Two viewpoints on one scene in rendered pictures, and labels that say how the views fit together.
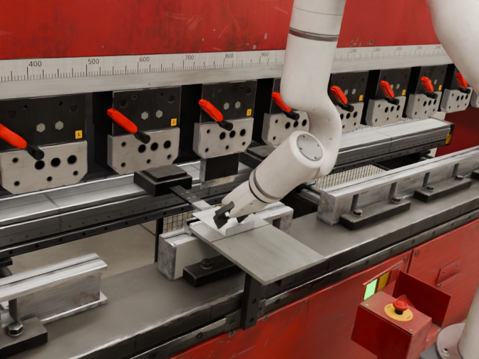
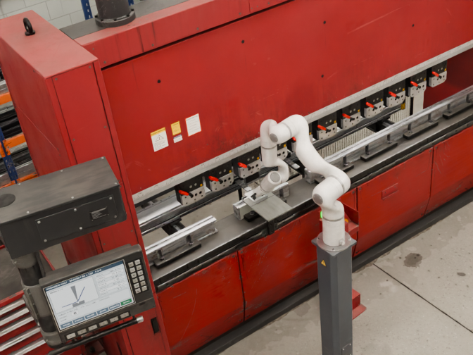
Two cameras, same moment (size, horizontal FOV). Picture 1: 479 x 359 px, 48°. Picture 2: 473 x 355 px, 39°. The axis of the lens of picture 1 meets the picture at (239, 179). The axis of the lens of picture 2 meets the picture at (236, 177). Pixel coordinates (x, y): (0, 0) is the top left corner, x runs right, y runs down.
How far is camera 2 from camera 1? 2.90 m
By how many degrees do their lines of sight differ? 17
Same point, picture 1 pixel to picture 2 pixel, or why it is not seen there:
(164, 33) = (222, 148)
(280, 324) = (287, 230)
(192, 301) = (247, 227)
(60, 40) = (193, 163)
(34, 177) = (191, 200)
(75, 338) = (210, 244)
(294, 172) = (271, 186)
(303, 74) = (267, 158)
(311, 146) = (275, 177)
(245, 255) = (262, 210)
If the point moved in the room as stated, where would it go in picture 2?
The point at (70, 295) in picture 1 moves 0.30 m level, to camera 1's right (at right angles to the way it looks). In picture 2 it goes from (205, 231) to (255, 232)
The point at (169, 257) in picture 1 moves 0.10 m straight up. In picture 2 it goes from (237, 212) to (236, 199)
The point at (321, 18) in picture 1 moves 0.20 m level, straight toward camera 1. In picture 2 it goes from (268, 144) to (260, 165)
